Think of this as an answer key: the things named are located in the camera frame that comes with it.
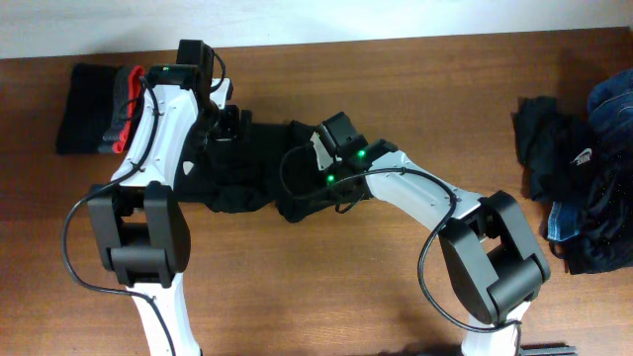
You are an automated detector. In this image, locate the black garment red band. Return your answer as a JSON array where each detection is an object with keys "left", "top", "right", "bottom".
[{"left": 55, "top": 63, "right": 145, "bottom": 155}]

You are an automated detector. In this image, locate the black t-shirt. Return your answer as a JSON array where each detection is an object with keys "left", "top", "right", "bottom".
[{"left": 172, "top": 118, "right": 372, "bottom": 223}]

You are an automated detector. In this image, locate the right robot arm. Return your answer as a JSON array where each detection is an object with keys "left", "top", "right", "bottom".
[{"left": 311, "top": 113, "right": 551, "bottom": 355}]

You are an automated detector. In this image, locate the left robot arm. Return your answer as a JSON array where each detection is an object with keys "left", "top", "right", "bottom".
[{"left": 83, "top": 40, "right": 250, "bottom": 355}]

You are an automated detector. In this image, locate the light blue garment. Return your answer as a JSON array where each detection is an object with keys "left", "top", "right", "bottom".
[{"left": 546, "top": 202, "right": 581, "bottom": 242}]

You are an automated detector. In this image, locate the black clothes pile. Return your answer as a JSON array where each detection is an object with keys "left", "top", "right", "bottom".
[{"left": 512, "top": 96, "right": 632, "bottom": 275}]

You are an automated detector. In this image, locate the blue denim garment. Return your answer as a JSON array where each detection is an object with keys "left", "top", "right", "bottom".
[{"left": 587, "top": 68, "right": 632, "bottom": 154}]

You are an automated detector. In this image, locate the black right camera cable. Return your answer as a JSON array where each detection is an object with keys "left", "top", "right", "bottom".
[{"left": 278, "top": 145, "right": 524, "bottom": 356}]

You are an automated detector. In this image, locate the black camera cable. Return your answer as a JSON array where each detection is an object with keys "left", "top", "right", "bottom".
[
  {"left": 60, "top": 46, "right": 227, "bottom": 356},
  {"left": 278, "top": 145, "right": 524, "bottom": 356}
]

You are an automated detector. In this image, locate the black left camera cable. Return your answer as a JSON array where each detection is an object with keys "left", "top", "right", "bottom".
[{"left": 60, "top": 46, "right": 227, "bottom": 356}]

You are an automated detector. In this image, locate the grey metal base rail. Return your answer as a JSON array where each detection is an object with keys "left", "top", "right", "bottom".
[{"left": 518, "top": 346, "right": 578, "bottom": 356}]

